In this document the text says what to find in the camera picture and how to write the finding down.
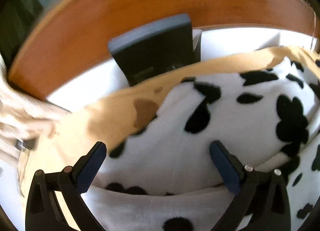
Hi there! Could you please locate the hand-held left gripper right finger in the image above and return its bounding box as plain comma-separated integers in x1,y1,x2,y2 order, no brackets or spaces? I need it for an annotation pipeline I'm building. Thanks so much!
209,140,292,231

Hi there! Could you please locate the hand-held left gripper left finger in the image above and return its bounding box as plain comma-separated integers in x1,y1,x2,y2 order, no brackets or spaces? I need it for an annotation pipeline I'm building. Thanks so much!
25,141,108,231

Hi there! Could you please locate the cow print fleece garment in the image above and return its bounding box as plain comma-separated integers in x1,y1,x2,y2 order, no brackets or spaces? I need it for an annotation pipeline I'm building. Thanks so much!
82,57,320,231

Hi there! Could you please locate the yellow paw print blanket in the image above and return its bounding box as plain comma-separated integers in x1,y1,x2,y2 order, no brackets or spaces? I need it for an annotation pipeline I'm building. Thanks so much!
17,45,320,196

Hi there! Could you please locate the small black device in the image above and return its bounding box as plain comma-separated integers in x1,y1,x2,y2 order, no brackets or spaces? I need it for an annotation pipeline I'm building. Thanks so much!
15,139,35,151

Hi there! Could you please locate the beige curtain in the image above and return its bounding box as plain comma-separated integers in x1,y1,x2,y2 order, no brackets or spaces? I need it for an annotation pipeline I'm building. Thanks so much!
0,56,70,159

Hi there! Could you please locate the black flat box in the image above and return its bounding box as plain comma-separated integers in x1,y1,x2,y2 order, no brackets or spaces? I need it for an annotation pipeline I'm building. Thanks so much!
107,14,202,87

